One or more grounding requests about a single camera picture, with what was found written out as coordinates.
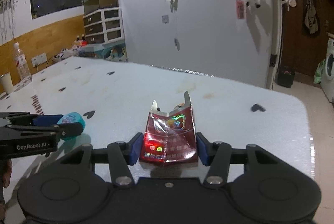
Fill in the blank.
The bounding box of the teal round small container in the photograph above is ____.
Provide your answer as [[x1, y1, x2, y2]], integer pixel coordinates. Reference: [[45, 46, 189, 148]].
[[57, 112, 85, 141]]

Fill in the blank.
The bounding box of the red cigarette pack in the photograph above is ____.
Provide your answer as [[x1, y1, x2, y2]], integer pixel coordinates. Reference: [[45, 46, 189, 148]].
[[140, 92, 198, 165]]

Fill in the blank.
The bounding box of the clear water bottle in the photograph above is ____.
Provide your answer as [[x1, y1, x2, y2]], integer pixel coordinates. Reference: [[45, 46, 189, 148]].
[[14, 42, 32, 86]]

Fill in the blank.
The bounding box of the small black floor box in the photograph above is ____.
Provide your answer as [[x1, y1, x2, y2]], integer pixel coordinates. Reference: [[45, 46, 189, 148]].
[[277, 66, 295, 88]]

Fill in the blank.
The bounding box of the white drawer cabinet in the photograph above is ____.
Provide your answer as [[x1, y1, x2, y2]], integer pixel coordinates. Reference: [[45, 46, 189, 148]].
[[83, 7, 124, 44]]

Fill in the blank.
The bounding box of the green bag by washer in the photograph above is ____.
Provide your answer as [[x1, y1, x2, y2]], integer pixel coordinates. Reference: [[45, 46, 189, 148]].
[[314, 60, 325, 84]]

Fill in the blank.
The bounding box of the dark wooden door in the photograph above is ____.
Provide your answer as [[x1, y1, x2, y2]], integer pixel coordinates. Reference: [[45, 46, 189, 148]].
[[281, 0, 330, 76]]

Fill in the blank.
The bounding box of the white washing machine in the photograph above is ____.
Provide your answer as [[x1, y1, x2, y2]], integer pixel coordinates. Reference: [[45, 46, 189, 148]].
[[320, 37, 334, 103]]

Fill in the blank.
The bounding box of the white refrigerator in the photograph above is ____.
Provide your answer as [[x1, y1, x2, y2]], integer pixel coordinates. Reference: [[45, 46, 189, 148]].
[[266, 0, 282, 90]]

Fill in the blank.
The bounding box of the hanging brown bag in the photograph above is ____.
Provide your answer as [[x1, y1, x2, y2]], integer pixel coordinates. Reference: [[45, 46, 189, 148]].
[[302, 0, 320, 38]]

